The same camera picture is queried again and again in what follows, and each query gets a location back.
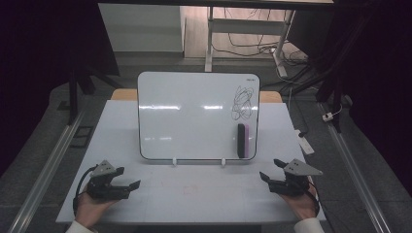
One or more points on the white whiteboard support clip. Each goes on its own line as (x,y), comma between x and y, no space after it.
(223,161)
(174,161)

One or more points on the black metal stand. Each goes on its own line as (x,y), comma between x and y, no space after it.
(73,93)
(336,97)

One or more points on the wooden table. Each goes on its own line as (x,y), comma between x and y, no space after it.
(124,94)

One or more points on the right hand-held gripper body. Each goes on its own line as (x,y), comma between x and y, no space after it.
(293,183)

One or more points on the small white plug adapter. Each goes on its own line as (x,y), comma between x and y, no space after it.
(327,116)

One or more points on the black rectangular floor frame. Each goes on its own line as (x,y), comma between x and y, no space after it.
(82,136)

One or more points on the white whiteboard with black frame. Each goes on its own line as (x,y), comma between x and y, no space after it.
(188,126)

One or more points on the person's right hand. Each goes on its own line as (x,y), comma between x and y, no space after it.
(302,207)

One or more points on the purple and black whiteboard eraser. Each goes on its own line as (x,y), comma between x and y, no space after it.
(243,140)

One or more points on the person's left hand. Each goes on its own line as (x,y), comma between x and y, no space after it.
(89,210)

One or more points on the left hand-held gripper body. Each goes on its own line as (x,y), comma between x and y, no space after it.
(103,181)

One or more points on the aluminium floor rail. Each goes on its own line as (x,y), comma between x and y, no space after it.
(358,174)
(42,174)

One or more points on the white metal desk frame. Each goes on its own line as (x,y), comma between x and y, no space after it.
(246,26)

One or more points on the white power strip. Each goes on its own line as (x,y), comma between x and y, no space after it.
(305,143)

